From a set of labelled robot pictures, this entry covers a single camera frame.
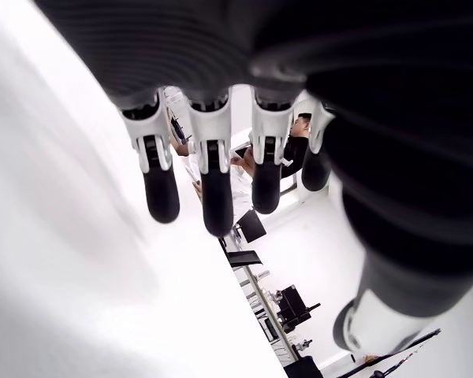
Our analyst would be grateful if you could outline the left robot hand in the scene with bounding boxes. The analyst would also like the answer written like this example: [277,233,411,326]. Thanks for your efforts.
[35,0,473,358]

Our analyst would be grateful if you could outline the person in black shirt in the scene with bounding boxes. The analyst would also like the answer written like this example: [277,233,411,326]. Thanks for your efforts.
[281,112,315,179]

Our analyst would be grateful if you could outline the black flat panel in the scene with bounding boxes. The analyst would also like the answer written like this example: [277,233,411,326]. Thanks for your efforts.
[227,250,263,269]

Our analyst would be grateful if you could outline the black equipment box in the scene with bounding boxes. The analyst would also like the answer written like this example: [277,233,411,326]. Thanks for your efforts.
[277,285,322,328]

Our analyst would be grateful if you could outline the long black rod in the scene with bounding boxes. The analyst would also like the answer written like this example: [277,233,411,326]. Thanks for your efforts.
[354,328,442,373]

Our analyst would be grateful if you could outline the silver metal frame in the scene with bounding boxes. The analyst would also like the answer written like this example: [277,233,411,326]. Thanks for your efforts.
[240,267,303,361]

